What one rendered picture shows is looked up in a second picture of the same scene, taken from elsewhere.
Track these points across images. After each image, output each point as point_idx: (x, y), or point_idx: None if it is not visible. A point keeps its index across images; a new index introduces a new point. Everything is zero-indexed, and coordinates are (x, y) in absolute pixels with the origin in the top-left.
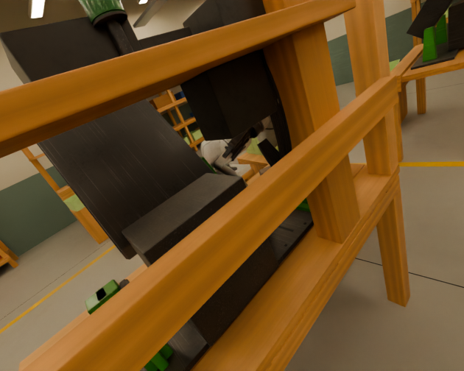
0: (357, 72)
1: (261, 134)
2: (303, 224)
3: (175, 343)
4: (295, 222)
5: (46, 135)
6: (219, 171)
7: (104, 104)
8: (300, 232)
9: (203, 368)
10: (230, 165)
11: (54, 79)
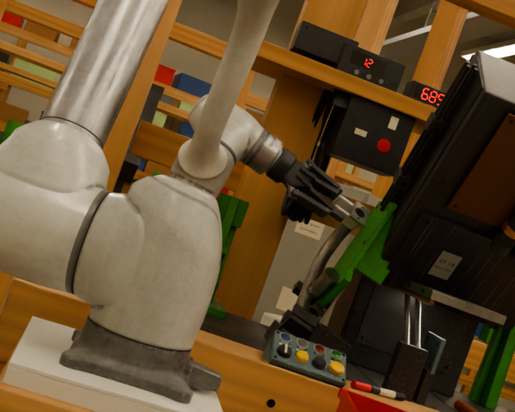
0: (144, 103)
1: (227, 178)
2: (246, 320)
3: (463, 397)
4: (248, 322)
5: None
6: (354, 229)
7: None
8: (261, 324)
9: None
10: (37, 348)
11: None
